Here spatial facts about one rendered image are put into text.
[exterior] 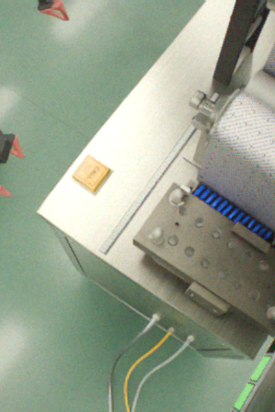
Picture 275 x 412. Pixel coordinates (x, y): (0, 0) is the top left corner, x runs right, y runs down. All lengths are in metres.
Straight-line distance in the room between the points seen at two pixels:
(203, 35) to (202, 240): 0.66
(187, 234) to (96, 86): 1.44
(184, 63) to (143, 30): 1.19
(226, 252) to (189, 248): 0.09
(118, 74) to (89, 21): 0.36
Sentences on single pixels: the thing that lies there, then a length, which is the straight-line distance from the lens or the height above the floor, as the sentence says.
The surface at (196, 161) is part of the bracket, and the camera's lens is 1.32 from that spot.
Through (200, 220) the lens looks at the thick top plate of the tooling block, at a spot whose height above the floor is 1.03.
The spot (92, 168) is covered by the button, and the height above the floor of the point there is 0.92.
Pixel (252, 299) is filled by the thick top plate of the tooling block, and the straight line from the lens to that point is 1.14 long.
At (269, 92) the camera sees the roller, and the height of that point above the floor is 1.23.
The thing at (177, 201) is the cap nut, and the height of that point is 1.05.
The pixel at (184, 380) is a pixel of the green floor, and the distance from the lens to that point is 2.15.
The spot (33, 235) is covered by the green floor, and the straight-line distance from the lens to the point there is 2.23.
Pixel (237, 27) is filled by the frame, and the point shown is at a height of 1.16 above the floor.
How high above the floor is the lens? 2.13
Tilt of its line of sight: 74 degrees down
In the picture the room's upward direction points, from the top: 3 degrees clockwise
